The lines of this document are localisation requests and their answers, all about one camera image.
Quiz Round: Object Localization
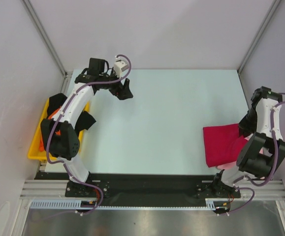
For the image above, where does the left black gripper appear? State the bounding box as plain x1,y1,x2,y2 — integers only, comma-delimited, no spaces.
98,67,132,100

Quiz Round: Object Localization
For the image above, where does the crimson red t shirt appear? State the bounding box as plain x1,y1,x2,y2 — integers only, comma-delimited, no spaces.
203,123,248,168

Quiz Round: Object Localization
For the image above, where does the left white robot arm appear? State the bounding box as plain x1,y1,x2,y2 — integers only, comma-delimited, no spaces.
40,54,133,197

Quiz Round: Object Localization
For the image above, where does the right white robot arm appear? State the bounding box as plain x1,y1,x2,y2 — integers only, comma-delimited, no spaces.
211,86,285,198

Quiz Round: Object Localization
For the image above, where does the folded pink t shirt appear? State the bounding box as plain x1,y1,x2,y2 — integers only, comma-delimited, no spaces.
216,134,266,180

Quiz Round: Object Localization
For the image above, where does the black t shirt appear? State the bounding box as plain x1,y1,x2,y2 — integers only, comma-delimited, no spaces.
46,93,96,135

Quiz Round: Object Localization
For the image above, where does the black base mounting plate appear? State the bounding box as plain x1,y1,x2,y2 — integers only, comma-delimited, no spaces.
35,172,272,208

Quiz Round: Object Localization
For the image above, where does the orange t shirt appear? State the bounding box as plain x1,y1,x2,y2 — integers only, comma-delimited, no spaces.
39,107,61,152

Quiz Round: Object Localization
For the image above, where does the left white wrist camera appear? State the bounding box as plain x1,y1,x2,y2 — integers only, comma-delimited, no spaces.
113,58,129,78

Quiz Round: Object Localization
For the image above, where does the left corner aluminium post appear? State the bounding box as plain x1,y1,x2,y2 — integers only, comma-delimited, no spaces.
20,0,70,79

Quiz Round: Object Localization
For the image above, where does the corner aluminium post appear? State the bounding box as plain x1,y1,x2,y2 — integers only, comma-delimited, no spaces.
20,0,70,79
237,0,283,76

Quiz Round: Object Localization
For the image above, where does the right grey cable duct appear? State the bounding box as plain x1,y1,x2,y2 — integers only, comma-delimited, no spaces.
205,198,233,211

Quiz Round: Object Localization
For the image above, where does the grey cable duct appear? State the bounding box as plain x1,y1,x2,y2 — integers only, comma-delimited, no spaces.
205,198,233,211
30,200,98,210

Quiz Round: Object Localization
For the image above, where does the right corner aluminium post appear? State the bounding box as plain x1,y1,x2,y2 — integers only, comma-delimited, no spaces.
237,0,283,76

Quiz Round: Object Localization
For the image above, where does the aluminium frame rail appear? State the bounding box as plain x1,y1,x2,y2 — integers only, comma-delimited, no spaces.
20,180,285,201

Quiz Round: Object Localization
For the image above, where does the left grey cable duct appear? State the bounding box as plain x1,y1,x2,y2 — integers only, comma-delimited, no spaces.
30,200,98,210

